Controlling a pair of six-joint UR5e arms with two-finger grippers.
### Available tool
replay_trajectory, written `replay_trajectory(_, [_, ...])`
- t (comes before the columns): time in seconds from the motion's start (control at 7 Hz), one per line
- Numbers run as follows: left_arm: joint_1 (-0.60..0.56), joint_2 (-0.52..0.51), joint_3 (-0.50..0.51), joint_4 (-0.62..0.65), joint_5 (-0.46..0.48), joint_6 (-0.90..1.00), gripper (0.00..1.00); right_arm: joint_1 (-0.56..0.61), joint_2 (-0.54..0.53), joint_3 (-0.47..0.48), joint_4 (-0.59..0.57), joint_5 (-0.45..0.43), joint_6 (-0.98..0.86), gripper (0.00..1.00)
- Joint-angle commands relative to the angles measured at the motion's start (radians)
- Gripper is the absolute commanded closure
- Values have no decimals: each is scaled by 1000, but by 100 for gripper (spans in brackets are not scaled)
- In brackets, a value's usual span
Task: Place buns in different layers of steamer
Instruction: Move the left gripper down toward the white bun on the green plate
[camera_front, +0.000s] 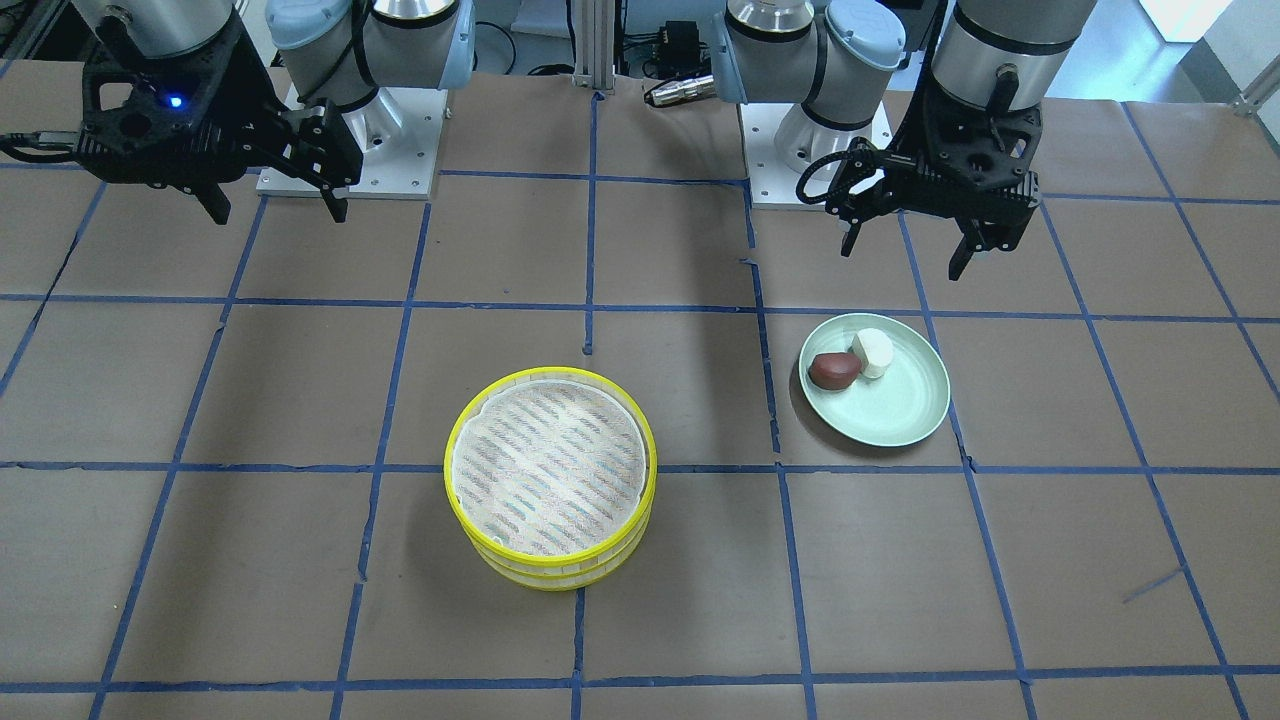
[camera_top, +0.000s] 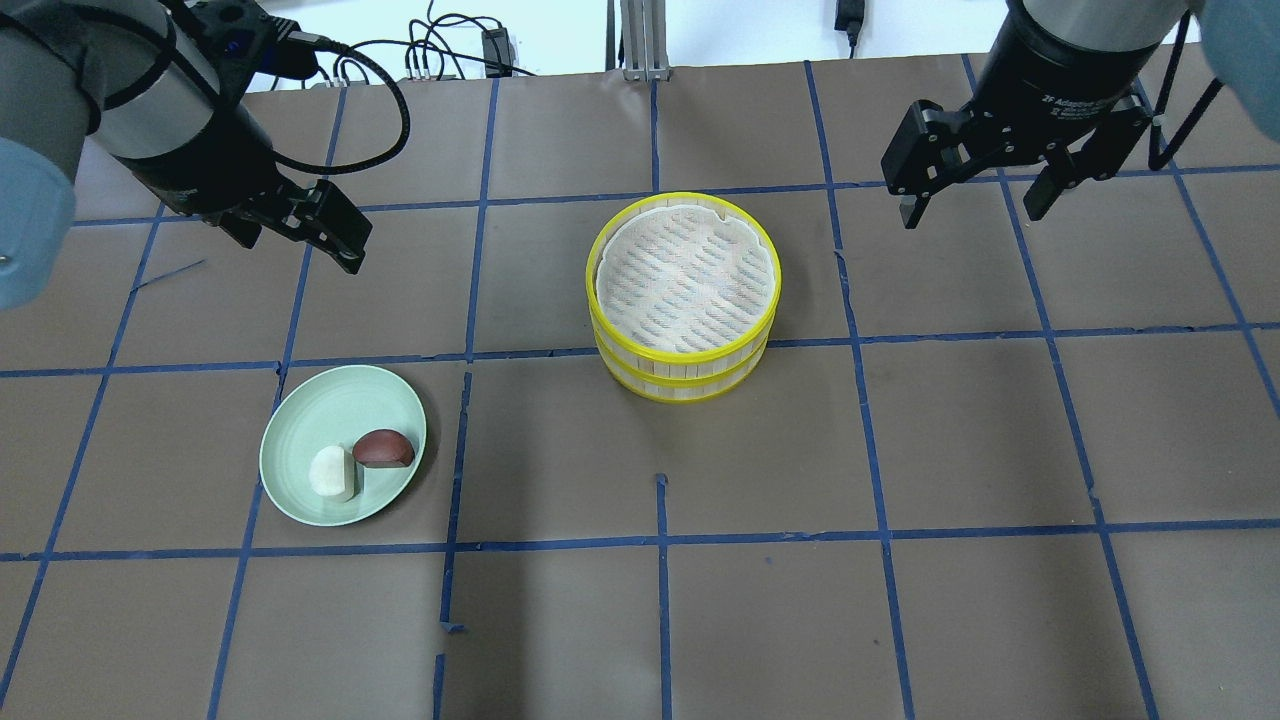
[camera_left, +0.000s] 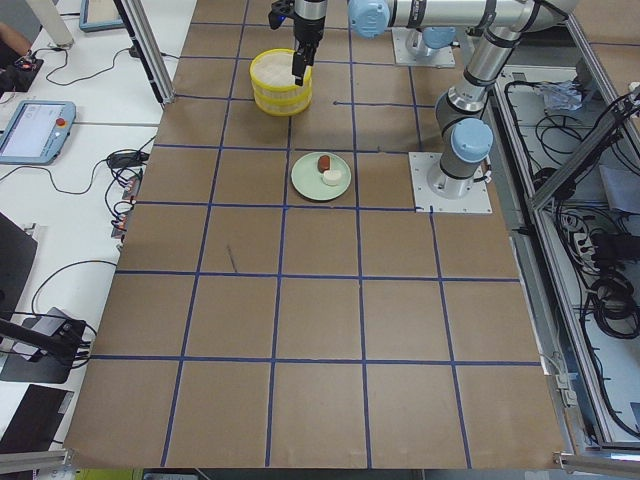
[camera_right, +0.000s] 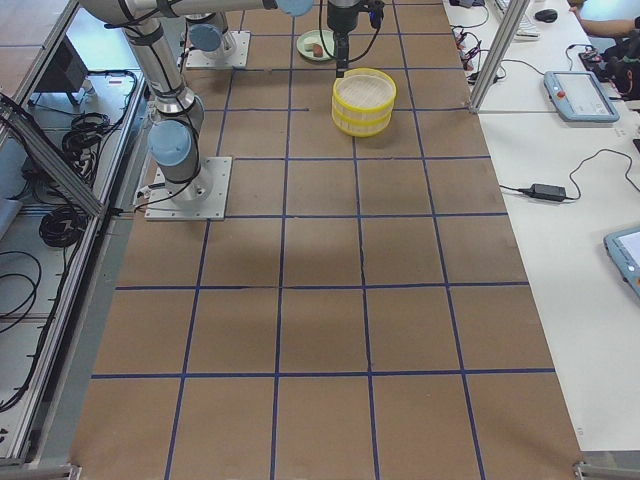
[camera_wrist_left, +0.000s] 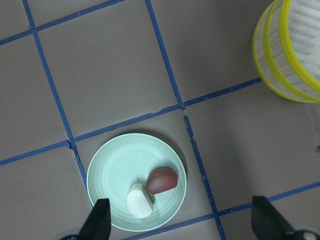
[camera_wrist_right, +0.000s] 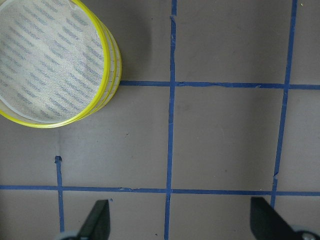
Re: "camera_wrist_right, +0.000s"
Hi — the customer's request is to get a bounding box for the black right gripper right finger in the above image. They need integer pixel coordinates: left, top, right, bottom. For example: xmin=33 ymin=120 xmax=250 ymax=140
xmin=250 ymin=197 xmax=307 ymax=240

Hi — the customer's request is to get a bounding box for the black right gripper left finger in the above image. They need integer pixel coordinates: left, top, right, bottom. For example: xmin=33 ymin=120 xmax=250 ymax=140
xmin=76 ymin=199 xmax=111 ymax=240

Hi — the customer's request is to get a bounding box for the yellow steamer layer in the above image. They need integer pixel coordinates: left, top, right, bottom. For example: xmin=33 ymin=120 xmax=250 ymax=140
xmin=0 ymin=0 xmax=115 ymax=128
xmin=91 ymin=21 xmax=122 ymax=113

